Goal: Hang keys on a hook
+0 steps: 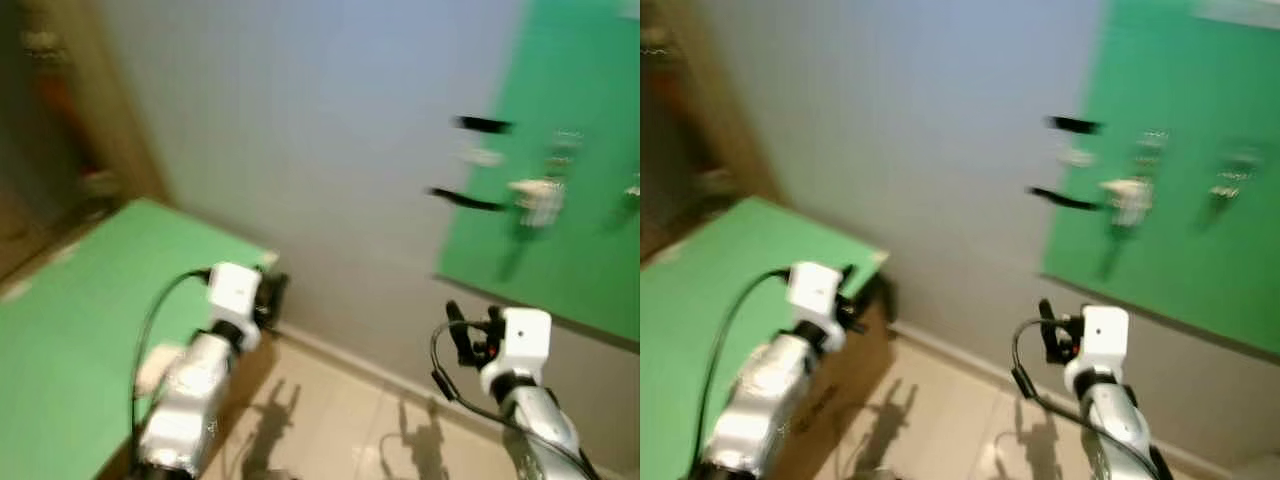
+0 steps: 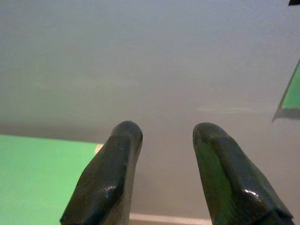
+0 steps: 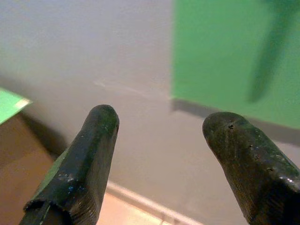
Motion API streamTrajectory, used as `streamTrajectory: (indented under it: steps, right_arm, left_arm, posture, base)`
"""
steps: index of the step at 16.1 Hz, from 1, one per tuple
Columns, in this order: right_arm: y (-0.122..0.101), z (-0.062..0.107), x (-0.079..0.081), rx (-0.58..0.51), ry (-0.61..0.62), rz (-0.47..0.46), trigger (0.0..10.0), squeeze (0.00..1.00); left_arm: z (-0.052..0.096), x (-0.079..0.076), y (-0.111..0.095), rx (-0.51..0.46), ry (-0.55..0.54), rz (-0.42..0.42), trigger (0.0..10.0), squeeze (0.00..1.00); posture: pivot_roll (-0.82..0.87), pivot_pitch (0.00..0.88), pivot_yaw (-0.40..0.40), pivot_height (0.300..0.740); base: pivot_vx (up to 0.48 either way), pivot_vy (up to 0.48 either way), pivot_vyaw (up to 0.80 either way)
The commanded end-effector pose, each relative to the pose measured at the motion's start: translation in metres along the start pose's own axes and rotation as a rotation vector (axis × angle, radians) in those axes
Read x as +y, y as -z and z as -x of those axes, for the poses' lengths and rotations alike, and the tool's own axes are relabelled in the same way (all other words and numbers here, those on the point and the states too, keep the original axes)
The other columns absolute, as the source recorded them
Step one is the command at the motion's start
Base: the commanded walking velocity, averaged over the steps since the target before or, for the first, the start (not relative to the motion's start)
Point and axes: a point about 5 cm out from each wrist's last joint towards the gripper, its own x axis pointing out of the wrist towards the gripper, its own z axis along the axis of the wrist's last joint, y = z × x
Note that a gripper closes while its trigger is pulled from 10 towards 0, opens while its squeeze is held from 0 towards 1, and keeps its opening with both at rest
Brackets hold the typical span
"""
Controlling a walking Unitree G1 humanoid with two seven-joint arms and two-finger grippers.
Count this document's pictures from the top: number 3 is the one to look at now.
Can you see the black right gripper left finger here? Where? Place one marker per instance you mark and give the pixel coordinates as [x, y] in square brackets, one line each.
[89, 152]

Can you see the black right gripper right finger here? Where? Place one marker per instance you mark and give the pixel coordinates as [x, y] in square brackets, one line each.
[253, 168]

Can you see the brown cardboard box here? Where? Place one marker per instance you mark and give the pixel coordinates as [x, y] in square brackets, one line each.
[18, 164]

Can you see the green wall board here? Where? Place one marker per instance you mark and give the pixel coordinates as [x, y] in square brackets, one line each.
[211, 47]

